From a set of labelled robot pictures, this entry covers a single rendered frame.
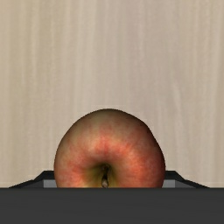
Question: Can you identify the red apple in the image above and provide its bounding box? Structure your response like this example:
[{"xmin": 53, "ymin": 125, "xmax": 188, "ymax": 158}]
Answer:
[{"xmin": 53, "ymin": 108, "xmax": 166, "ymax": 189}]

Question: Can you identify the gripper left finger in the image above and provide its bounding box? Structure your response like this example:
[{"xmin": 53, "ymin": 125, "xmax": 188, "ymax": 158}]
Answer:
[{"xmin": 8, "ymin": 170, "xmax": 58, "ymax": 189}]

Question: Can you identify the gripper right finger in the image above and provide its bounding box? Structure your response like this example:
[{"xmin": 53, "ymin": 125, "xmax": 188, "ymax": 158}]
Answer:
[{"xmin": 162, "ymin": 170, "xmax": 210, "ymax": 189}]

